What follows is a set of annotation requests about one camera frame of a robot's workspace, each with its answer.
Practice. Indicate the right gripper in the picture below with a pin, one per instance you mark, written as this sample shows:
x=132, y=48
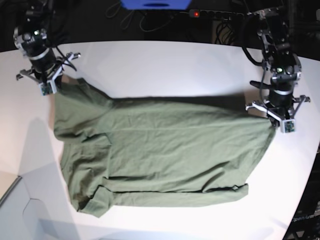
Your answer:
x=48, y=70

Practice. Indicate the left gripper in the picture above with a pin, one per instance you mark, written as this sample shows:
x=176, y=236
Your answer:
x=280, y=117

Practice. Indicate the green t-shirt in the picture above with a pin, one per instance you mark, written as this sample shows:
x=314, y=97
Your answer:
x=153, y=153

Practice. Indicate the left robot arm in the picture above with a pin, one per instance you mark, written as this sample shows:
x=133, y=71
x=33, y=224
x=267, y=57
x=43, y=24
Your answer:
x=281, y=61

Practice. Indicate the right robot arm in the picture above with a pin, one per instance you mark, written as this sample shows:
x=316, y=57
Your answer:
x=37, y=42

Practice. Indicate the blue box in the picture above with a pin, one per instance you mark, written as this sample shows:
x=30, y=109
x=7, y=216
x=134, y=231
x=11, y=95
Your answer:
x=155, y=4

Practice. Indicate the black power strip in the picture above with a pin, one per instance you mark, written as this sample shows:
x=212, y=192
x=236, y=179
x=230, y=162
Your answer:
x=215, y=15

